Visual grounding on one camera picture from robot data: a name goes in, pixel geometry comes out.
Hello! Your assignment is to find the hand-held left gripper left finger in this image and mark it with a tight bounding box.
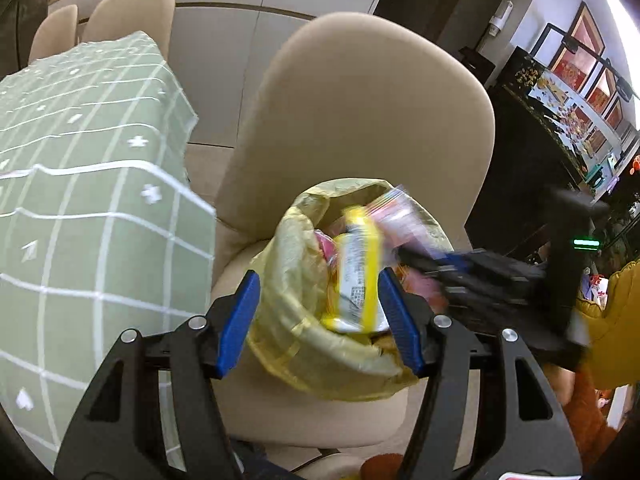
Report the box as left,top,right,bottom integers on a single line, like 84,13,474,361
54,270,262,480

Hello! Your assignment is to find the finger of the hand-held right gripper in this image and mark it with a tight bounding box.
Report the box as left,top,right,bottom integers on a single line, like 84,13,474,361
395,246,478,276
432,274,476,313

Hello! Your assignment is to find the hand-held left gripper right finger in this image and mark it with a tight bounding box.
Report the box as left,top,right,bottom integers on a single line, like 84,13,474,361
378,267,583,480

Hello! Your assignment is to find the pink white snack packet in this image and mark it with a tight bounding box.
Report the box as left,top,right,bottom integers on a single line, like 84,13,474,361
362,186,451,261

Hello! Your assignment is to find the yellow snack packet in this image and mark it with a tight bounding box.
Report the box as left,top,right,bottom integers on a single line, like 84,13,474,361
320,205,391,335

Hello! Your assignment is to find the yellow plastic bin liner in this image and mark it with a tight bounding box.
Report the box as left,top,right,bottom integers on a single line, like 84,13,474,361
247,176,456,402

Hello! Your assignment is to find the clear pink pouch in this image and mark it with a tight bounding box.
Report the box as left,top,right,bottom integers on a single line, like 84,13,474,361
313,230,344,267

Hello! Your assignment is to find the black cabinet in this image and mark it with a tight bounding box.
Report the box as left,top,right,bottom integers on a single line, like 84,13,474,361
465,47,601,261

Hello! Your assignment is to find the orange fabric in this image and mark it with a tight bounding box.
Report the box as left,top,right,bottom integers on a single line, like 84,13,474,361
542,360,623,476

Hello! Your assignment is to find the person's leg in jeans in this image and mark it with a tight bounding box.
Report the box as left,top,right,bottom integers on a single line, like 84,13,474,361
230,440,301,480

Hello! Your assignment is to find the beige chair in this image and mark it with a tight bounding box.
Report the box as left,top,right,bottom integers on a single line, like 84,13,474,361
80,0,177,43
28,4,79,63
210,12,496,448

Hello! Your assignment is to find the green checked tablecloth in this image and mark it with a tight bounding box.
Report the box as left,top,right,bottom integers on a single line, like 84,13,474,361
0,31,217,471

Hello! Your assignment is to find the white sideboard cabinet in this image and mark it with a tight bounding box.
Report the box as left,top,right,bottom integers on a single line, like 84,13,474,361
47,0,381,148

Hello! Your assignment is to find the red framed wall picture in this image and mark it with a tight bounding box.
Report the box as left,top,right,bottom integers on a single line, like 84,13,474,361
550,2,607,92

